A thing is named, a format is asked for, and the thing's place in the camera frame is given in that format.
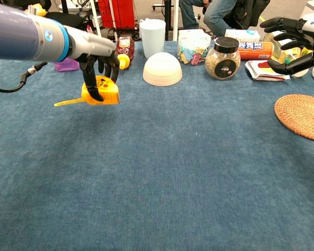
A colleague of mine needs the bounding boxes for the black camera tripod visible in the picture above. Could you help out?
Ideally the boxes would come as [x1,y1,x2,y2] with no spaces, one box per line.
[164,0,173,41]

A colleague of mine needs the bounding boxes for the white upturned bowl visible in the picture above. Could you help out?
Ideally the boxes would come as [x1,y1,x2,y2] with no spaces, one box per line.
[142,52,183,87]

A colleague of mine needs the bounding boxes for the red cabinet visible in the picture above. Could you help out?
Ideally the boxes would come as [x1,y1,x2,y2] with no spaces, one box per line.
[98,0,138,29]

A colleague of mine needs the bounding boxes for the clear tub of colourful clips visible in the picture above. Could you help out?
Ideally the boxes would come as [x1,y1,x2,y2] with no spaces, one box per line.
[177,32,212,66]

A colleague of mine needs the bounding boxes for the black jacket on chair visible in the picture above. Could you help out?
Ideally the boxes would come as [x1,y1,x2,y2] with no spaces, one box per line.
[223,0,271,30]

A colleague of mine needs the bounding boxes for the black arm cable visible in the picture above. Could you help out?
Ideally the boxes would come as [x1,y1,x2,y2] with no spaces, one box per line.
[0,62,48,94]

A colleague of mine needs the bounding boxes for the purple tissue pack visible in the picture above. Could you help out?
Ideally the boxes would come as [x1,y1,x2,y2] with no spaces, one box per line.
[54,57,81,73]

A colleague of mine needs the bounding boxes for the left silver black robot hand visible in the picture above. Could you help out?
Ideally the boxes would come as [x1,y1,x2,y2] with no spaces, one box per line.
[64,25,120,102]

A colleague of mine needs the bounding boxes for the round grain jar black lid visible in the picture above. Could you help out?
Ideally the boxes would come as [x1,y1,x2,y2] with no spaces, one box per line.
[205,37,241,80]

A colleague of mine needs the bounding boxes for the yellow tape measure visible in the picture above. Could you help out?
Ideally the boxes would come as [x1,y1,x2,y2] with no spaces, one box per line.
[53,75,120,107]

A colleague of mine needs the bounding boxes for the black office chair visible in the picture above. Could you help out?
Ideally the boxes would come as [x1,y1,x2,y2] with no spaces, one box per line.
[46,0,88,35]

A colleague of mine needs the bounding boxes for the white upright table leg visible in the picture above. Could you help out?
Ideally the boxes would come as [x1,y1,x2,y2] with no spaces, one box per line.
[172,0,180,41]

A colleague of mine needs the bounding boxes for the syrup bottle with yellow cap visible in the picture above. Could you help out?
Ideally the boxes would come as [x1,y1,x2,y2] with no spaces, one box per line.
[116,36,136,70]

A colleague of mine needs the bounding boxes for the light blue plastic cup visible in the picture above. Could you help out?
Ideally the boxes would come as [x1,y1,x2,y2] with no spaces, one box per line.
[139,18,166,60]

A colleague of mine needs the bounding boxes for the blue tablecloth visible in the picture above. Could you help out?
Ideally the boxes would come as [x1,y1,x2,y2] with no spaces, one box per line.
[0,40,314,251]

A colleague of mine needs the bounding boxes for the orange cylindrical snack pack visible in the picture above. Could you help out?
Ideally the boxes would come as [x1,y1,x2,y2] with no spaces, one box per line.
[237,41,275,61]

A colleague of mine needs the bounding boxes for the white slanted stand leg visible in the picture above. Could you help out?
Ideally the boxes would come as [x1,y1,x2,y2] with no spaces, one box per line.
[88,0,103,37]

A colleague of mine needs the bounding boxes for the white blue milk carton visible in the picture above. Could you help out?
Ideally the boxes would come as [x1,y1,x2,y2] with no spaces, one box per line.
[225,29,261,43]

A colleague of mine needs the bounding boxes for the round woven rattan coaster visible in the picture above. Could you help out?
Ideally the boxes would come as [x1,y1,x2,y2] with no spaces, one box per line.
[274,94,314,143]

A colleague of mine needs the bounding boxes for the white snack packet red print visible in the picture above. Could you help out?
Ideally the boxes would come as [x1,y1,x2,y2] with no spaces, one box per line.
[244,59,291,82]

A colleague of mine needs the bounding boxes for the yellow oil bottle white cap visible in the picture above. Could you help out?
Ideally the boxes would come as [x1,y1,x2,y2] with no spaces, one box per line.
[263,32,309,78]

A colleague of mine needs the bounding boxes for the person in blue jeans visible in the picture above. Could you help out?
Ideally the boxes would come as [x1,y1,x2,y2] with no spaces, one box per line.
[178,0,238,37]

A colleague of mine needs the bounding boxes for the yellow plush toy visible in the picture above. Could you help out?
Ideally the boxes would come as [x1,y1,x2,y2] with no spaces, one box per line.
[25,4,48,17]

